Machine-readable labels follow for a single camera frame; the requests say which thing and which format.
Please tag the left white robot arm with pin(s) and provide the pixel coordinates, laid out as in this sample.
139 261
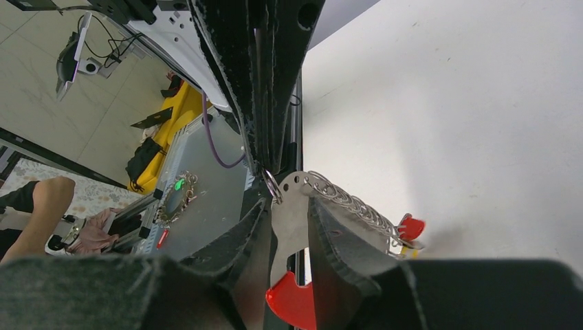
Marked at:
167 29

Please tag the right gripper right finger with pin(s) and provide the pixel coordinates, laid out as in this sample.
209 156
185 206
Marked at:
474 294

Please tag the monitor on stand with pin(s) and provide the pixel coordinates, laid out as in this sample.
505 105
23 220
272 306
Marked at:
70 62

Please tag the red tag key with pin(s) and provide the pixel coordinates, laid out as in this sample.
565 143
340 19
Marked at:
410 228

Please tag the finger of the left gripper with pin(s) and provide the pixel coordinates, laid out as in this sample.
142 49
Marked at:
228 40
285 32

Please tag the yellow tag key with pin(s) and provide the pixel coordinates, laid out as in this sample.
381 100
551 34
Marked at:
409 252

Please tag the spare red key tag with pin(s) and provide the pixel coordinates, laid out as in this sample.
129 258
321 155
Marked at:
162 238

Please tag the grey red keyring holder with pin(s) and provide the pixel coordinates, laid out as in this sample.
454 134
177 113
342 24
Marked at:
331 248

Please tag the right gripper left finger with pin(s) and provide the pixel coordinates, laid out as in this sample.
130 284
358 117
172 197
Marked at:
221 286

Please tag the green key tag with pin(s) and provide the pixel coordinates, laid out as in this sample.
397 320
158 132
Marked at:
179 183

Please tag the yellow black equipment case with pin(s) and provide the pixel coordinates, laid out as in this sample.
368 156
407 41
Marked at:
181 105

